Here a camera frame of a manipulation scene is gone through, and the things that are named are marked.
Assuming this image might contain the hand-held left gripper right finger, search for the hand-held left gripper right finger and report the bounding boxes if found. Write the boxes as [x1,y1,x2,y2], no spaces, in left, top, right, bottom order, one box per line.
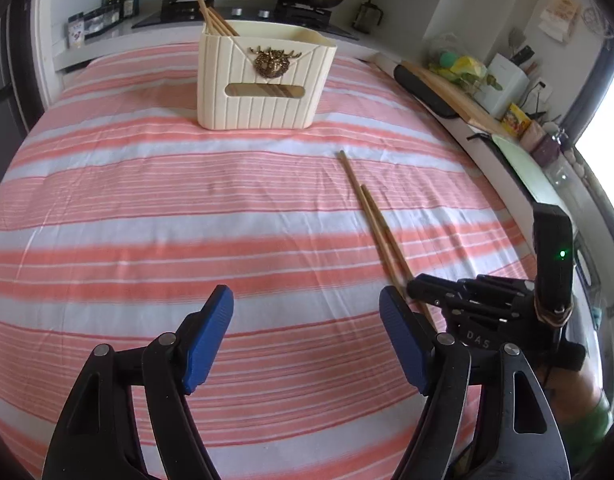
[378,285,572,480]

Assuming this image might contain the person's right forearm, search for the person's right forearm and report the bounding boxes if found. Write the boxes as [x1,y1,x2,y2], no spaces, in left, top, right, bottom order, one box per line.
[547,360,614,466]

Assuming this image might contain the glass french press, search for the glass french press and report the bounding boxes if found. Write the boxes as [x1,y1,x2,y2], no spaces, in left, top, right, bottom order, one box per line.
[352,0,385,35]

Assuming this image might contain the white box appliance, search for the white box appliance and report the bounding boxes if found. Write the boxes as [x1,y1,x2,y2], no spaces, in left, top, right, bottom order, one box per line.
[479,52,530,118]

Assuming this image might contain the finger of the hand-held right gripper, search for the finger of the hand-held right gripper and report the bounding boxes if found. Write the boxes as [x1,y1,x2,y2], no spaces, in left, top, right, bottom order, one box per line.
[437,302,538,333]
[407,274,535,311]

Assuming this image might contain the pink striped cloth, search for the pink striped cloth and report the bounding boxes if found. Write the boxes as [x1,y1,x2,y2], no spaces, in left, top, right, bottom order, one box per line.
[0,42,588,480]

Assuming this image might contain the yellow green bag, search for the yellow green bag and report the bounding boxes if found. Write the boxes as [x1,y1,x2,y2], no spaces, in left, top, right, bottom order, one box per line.
[427,35,502,93]

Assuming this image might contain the black gas stove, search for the black gas stove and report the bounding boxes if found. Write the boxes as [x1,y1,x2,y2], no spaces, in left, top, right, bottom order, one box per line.
[132,0,360,41]

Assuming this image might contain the wooden cutting board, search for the wooden cutting board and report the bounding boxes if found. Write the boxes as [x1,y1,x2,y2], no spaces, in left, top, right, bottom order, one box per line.
[399,60,508,133]

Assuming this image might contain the steel refrigerator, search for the steel refrigerator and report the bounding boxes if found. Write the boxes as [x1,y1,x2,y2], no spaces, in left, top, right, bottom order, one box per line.
[0,0,45,176]

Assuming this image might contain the yellow snack packet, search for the yellow snack packet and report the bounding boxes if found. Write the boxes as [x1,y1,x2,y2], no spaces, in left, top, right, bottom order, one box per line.
[502,103,532,138]

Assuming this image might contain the wall paper note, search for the wall paper note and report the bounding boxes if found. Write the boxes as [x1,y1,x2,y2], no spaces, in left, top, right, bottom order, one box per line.
[539,0,585,41]

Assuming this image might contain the purple jar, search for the purple jar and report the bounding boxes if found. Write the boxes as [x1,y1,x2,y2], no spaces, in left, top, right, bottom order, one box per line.
[534,135,562,166]

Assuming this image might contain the cream ribbed utensil box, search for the cream ribbed utensil box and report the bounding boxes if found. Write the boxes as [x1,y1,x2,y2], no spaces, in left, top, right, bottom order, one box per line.
[197,20,338,132]

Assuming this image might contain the light green pan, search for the light green pan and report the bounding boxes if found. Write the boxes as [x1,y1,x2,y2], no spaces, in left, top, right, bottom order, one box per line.
[469,131,570,211]

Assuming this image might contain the pink jar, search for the pink jar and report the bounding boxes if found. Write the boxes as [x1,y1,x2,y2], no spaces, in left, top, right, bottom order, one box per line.
[523,121,546,153]

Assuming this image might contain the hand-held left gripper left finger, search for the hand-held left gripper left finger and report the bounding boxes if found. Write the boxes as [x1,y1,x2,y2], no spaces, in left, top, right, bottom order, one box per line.
[41,284,234,480]

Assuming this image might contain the black oblong case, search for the black oblong case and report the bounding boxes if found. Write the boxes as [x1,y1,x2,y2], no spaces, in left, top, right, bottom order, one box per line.
[393,65,460,120]

